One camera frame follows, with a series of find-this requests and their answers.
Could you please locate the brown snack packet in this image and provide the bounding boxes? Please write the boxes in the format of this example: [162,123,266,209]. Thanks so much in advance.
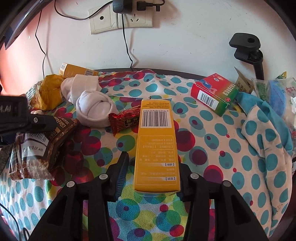
[9,117,79,181]

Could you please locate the beige sock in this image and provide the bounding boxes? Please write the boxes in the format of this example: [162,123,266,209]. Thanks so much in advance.
[61,74,102,104]

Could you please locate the white sock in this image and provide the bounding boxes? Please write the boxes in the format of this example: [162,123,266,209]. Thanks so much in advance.
[76,90,118,128]

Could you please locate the red foil candy wrapper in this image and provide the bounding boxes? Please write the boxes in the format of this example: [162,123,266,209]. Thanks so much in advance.
[108,105,141,136]

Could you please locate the tall yellow medicine box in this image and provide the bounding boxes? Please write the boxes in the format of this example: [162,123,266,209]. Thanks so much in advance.
[133,100,181,193]

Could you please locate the golden snack bag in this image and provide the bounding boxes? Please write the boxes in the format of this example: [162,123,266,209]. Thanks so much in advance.
[26,74,64,111]

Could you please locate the small yellow medicine box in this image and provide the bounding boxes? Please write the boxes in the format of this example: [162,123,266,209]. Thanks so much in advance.
[59,63,99,78]

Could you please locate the colourful polka dot cloth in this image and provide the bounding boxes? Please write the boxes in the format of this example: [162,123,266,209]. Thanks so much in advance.
[1,70,293,240]

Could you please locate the dark monitor edge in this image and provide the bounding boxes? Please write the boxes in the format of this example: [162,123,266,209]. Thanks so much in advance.
[1,0,52,50]

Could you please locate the red green medicine box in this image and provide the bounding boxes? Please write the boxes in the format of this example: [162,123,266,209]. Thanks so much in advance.
[191,73,239,116]

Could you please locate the clear bag with blue items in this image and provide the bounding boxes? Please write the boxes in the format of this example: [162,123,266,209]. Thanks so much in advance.
[250,71,296,137]

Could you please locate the black power adapter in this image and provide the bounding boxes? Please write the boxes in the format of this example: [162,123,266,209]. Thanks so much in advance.
[112,0,133,14]

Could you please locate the black plug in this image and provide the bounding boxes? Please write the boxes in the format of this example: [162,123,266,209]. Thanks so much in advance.
[137,0,166,12]

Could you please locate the thin black wall cable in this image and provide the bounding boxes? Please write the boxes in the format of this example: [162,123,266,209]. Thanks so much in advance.
[34,9,47,79]

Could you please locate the black adapter cable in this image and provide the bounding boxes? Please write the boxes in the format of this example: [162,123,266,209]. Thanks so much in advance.
[121,12,134,70]

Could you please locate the white wall switch plate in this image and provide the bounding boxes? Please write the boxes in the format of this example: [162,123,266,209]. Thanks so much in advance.
[89,4,118,35]

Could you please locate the white wall power socket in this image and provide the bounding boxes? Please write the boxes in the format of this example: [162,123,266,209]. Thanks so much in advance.
[118,10,154,28]

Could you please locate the black clamp mount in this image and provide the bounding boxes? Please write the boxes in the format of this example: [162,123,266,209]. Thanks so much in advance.
[229,33,264,80]

